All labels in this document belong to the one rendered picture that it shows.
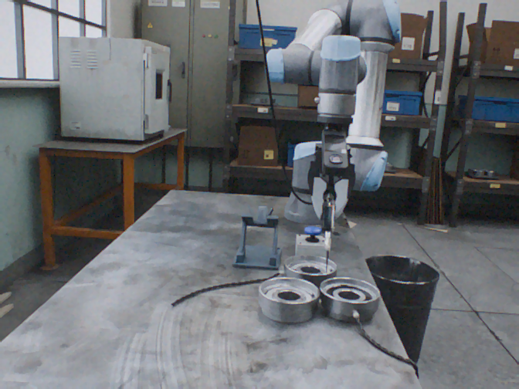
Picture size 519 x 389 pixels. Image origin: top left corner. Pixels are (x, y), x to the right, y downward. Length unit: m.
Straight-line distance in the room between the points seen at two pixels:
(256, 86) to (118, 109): 2.09
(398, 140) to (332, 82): 4.07
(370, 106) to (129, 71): 1.97
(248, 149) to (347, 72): 3.46
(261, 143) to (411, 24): 1.68
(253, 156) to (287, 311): 3.62
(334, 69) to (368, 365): 0.53
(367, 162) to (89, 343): 0.86
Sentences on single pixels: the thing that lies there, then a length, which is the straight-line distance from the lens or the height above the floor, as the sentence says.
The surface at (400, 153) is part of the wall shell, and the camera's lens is 4.99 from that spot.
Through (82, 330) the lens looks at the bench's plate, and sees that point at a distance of 0.79.
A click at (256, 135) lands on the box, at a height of 0.74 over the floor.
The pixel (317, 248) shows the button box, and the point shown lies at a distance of 1.04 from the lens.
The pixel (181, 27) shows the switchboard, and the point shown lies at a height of 1.70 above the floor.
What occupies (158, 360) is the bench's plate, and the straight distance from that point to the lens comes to 0.70.
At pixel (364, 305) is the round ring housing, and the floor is 0.84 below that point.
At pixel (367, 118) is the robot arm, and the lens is 1.33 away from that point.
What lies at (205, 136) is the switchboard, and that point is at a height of 0.66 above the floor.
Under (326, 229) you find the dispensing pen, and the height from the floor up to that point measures 0.91.
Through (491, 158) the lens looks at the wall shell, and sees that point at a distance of 5.30.
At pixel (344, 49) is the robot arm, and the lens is 0.92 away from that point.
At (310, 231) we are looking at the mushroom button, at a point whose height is 0.87.
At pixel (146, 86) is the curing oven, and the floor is 1.15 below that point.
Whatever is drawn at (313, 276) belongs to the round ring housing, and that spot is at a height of 0.84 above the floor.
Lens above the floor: 1.18
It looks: 13 degrees down
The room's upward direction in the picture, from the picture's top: 3 degrees clockwise
